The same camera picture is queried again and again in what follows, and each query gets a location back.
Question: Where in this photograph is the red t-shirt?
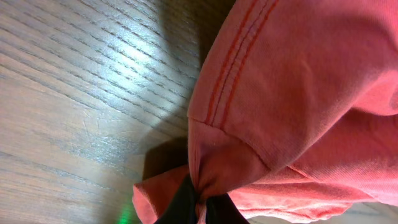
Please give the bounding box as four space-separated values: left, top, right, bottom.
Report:
132 0 397 223

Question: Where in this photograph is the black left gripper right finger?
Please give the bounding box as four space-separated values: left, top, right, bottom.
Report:
205 194 249 224

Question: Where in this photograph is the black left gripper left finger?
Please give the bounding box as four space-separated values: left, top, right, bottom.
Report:
155 175 198 224

